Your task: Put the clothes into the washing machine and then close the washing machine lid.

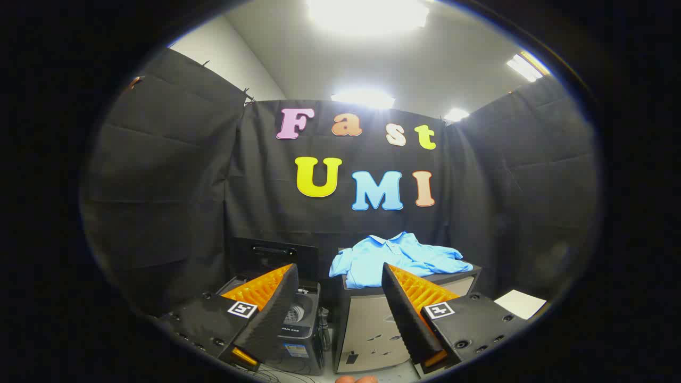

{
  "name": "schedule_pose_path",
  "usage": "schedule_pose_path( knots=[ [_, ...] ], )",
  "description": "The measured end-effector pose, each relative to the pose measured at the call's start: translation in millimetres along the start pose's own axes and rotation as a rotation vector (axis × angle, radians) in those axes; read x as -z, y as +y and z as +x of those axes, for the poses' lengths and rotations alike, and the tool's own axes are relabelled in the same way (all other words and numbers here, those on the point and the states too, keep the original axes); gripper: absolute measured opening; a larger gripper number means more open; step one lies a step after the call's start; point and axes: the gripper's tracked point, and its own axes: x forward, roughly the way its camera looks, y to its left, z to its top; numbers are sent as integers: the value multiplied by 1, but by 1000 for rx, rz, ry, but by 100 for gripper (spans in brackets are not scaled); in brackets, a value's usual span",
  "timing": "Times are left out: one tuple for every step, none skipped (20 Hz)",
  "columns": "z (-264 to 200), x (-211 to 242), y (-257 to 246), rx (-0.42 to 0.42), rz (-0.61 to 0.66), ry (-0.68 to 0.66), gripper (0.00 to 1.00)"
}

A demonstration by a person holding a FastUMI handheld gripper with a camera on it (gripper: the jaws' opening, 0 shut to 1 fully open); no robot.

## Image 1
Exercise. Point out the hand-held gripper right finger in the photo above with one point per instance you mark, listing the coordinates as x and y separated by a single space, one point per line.
404 314

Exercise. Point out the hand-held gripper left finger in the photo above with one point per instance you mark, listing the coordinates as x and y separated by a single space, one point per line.
276 314

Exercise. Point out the dark grey washing machine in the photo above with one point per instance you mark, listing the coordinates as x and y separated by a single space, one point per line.
303 340

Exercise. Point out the light blue polo shirt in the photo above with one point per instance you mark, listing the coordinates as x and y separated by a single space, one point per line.
393 255

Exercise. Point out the beige cabinet with dark top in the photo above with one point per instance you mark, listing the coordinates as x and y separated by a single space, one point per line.
367 324

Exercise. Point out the white paper sheet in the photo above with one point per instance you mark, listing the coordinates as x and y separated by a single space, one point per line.
520 303

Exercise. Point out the black backdrop cloth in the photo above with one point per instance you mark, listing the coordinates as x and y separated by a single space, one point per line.
170 175

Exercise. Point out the bright ceiling light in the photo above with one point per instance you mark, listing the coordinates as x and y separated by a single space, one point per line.
367 13
456 114
363 99

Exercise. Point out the rectangular ceiling light panel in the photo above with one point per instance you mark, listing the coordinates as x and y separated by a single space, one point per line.
526 66

